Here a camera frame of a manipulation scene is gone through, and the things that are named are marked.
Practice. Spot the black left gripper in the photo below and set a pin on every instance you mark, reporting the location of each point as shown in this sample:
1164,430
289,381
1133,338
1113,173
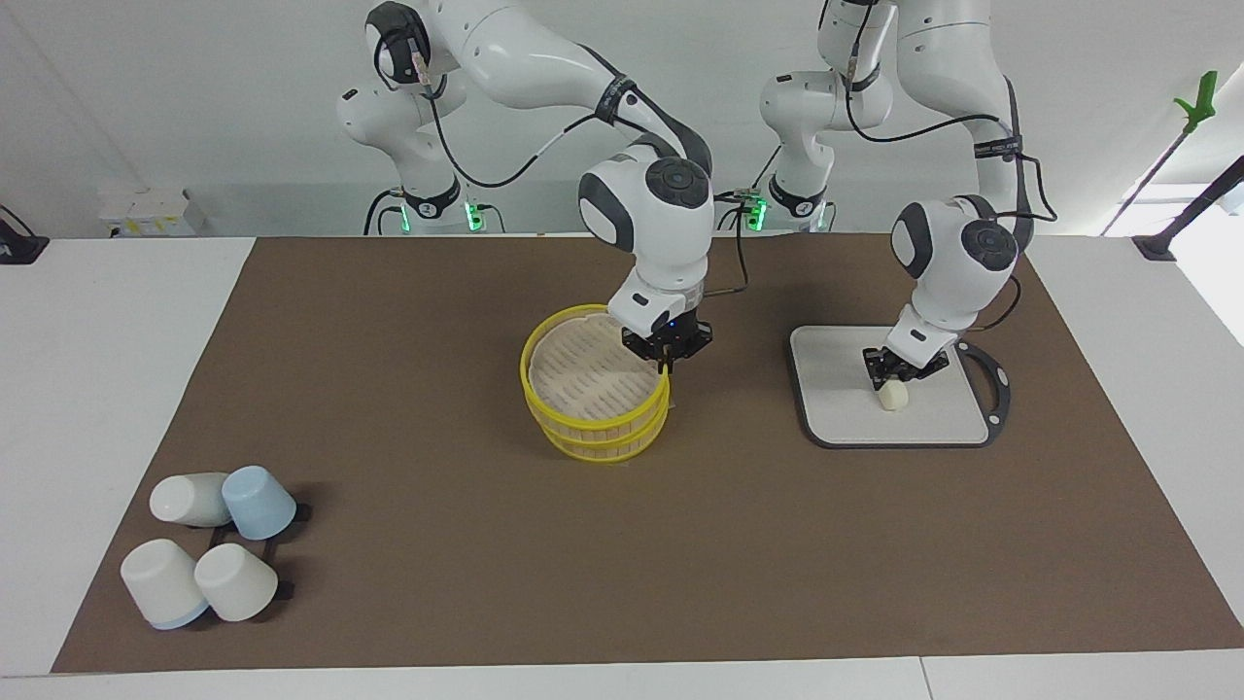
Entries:
909,365

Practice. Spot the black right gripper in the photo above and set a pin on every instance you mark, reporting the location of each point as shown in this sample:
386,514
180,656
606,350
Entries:
671,340

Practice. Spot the white steamed bun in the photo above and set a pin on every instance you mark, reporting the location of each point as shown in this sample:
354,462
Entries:
892,397

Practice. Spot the yellow rimmed bamboo steamer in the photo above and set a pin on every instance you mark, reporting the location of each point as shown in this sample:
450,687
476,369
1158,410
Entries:
593,437

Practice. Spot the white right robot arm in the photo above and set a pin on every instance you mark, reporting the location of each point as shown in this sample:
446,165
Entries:
651,233

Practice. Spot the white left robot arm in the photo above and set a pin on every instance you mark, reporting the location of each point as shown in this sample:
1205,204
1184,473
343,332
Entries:
948,262

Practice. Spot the perforated white steamer liner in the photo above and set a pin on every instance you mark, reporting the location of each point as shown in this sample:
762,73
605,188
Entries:
583,374

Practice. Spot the white cutting board grey rim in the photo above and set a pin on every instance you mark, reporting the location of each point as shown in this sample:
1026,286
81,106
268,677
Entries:
855,418

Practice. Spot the brown table mat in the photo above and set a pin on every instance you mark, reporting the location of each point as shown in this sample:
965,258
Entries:
680,544

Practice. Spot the black angled stand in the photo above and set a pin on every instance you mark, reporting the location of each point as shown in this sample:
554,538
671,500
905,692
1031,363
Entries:
1195,209

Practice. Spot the green tipped pole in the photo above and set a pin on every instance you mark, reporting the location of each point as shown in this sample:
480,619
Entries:
1197,102

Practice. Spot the light blue plastic cup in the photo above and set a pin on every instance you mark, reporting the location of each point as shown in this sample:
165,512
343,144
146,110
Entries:
258,501

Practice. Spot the white plastic cup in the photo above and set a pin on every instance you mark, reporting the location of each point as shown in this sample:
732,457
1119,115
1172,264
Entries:
233,583
155,578
187,499

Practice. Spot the white box yellow labels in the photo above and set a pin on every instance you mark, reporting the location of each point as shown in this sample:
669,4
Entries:
151,214

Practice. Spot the black desk clamp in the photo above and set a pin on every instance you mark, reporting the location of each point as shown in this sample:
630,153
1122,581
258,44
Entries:
19,248

